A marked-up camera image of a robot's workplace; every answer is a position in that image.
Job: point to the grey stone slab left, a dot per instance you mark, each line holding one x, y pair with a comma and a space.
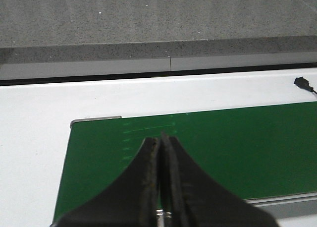
79, 30

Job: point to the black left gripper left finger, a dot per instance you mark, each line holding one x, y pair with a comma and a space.
130, 201

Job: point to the small black connector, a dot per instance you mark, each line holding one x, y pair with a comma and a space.
303, 83

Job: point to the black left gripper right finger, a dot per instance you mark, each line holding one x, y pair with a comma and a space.
194, 199

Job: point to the green conveyor belt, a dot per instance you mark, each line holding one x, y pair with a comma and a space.
223, 150

